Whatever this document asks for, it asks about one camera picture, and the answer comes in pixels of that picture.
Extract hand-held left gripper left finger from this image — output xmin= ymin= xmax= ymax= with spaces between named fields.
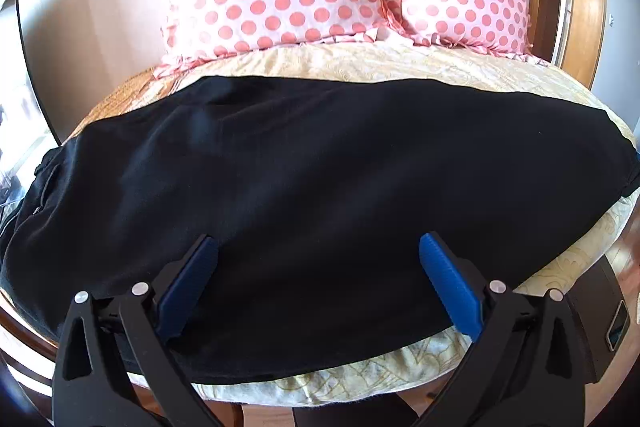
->
xmin=50 ymin=234 xmax=219 ymax=427

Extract cream patterned bed cover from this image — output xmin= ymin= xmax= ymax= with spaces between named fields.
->
xmin=65 ymin=41 xmax=640 ymax=405

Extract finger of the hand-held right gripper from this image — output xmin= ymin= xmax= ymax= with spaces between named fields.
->
xmin=622 ymin=152 xmax=640 ymax=198

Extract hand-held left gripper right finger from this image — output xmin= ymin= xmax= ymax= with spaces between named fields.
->
xmin=414 ymin=232 xmax=599 ymax=427

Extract black pants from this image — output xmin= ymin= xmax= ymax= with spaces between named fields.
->
xmin=0 ymin=76 xmax=640 ymax=370

